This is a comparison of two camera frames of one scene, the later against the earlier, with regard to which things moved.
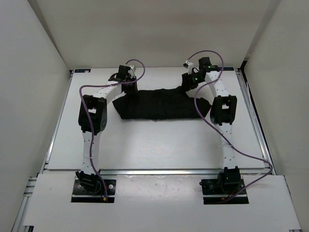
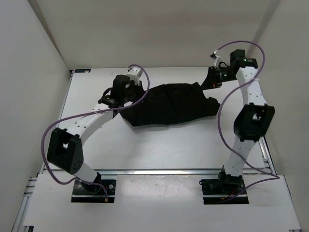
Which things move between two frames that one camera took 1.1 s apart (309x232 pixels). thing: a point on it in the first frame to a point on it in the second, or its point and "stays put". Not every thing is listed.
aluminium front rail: [161, 172] stays put
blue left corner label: [82, 70] stays put
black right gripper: [186, 82] to [210, 81]
